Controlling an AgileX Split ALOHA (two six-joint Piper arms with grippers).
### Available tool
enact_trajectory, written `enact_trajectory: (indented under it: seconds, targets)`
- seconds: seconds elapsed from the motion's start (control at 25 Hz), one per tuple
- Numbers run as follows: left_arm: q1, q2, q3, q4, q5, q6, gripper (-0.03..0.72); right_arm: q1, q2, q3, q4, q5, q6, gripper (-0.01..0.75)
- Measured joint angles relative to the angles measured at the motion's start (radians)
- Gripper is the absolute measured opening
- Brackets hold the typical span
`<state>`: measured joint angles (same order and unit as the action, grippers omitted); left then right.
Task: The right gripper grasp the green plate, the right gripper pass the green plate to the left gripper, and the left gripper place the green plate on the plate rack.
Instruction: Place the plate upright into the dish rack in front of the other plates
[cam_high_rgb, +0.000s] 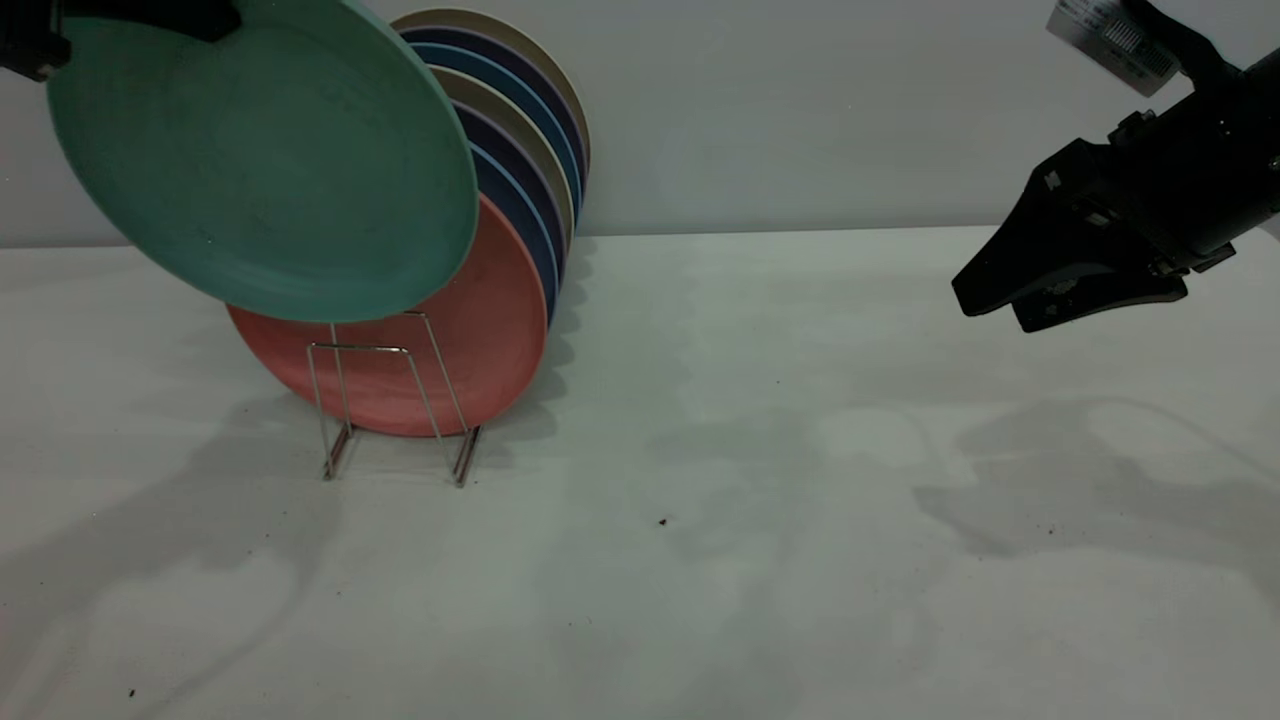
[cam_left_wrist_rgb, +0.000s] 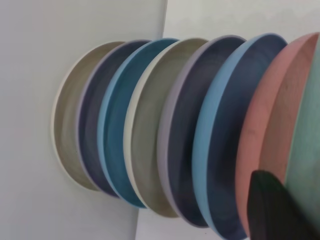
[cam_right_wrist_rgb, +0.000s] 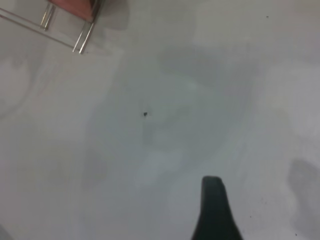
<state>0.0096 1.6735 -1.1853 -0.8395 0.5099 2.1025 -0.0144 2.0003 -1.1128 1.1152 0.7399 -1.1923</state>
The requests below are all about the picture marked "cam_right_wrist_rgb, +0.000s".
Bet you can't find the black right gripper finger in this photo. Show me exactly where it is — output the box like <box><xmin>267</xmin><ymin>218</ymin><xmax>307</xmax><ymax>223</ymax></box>
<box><xmin>190</xmin><ymin>175</ymin><xmax>244</xmax><ymax>240</ymax></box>

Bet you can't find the pink round plate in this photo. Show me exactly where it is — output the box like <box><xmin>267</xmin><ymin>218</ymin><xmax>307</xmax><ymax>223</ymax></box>
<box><xmin>47</xmin><ymin>0</ymin><xmax>95</xmax><ymax>21</ymax></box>

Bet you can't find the metal wire plate rack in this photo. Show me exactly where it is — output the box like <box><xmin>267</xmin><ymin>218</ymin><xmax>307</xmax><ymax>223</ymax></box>
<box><xmin>0</xmin><ymin>0</ymin><xmax>105</xmax><ymax>56</ymax></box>

